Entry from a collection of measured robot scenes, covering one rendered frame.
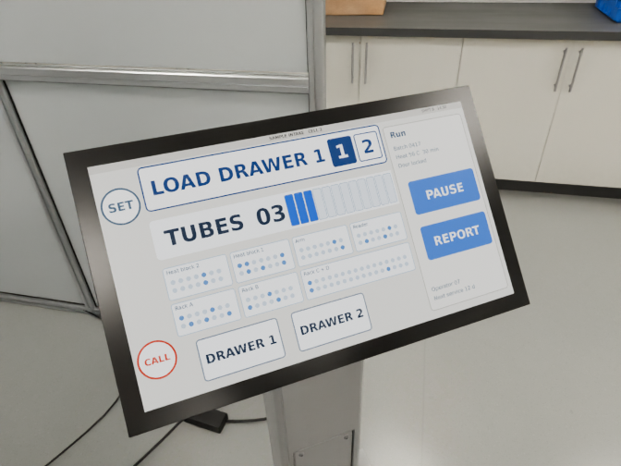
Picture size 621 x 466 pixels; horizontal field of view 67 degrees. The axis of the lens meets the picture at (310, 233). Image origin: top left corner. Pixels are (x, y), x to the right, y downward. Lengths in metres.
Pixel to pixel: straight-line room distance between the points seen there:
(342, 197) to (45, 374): 1.66
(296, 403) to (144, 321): 0.34
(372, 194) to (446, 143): 0.13
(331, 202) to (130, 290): 0.25
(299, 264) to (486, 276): 0.25
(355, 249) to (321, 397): 0.31
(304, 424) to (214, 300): 0.38
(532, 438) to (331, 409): 1.03
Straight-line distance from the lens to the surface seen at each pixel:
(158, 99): 1.47
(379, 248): 0.58
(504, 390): 1.84
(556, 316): 2.18
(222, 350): 0.54
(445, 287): 0.62
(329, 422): 0.87
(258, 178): 0.56
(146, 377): 0.54
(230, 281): 0.54
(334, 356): 0.57
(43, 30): 1.60
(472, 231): 0.65
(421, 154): 0.63
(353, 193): 0.58
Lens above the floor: 1.41
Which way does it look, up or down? 35 degrees down
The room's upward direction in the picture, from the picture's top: 2 degrees counter-clockwise
